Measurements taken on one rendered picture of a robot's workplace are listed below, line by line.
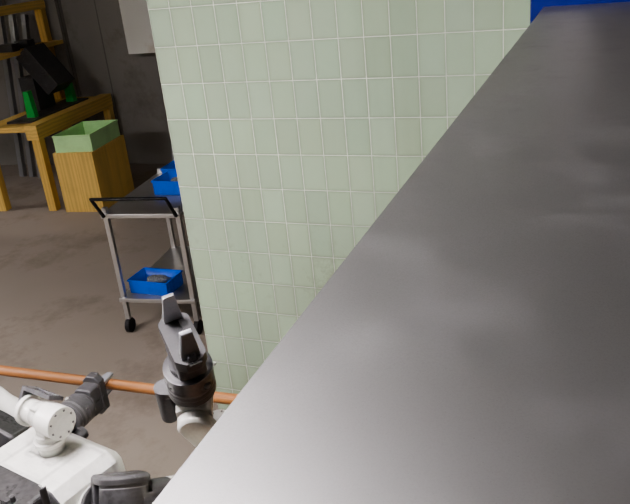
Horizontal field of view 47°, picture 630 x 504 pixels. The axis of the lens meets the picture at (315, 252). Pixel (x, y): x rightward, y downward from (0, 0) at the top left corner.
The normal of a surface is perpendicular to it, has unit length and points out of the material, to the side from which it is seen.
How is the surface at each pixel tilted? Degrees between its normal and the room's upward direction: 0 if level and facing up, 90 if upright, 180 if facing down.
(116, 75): 90
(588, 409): 0
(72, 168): 90
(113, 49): 90
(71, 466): 0
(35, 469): 0
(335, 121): 90
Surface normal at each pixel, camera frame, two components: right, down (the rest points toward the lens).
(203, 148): -0.36, 0.39
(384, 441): -0.10, -0.92
